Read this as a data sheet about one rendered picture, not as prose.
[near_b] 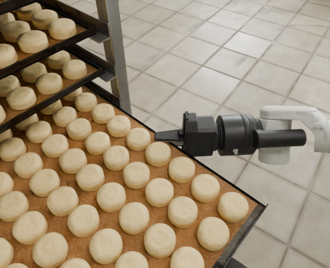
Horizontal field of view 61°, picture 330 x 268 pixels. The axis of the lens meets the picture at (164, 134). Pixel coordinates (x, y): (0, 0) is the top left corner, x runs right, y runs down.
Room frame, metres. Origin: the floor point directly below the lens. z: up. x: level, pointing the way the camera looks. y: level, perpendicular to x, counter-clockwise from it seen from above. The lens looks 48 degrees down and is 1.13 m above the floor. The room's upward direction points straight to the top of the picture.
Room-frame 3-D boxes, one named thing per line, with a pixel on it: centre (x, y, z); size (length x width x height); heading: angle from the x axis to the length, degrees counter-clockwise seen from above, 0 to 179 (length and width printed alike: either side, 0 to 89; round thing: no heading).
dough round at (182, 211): (0.22, -0.03, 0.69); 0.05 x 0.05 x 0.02
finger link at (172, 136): (0.39, -0.01, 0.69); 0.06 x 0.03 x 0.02; 94
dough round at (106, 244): (0.16, 0.09, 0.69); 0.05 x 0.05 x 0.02
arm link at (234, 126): (0.40, -0.10, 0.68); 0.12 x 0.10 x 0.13; 94
